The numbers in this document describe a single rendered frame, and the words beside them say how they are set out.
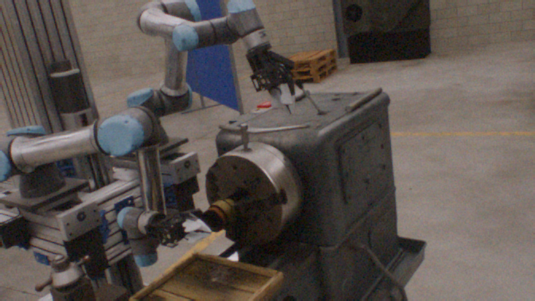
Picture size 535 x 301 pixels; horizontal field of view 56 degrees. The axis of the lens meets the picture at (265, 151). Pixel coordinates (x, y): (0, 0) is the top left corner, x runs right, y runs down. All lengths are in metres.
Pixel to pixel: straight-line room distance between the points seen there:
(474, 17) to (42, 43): 10.12
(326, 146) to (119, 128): 0.63
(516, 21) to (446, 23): 1.32
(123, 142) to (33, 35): 0.71
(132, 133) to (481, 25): 10.36
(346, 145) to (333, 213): 0.24
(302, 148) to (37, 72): 1.03
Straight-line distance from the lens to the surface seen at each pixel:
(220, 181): 1.58
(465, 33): 11.53
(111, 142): 1.51
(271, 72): 1.43
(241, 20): 1.46
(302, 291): 1.70
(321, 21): 12.34
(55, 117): 2.09
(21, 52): 2.04
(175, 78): 2.06
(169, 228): 1.48
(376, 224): 2.00
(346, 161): 1.74
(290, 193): 1.54
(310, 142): 1.58
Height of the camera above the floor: 1.69
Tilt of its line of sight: 17 degrees down
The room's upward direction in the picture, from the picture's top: 9 degrees counter-clockwise
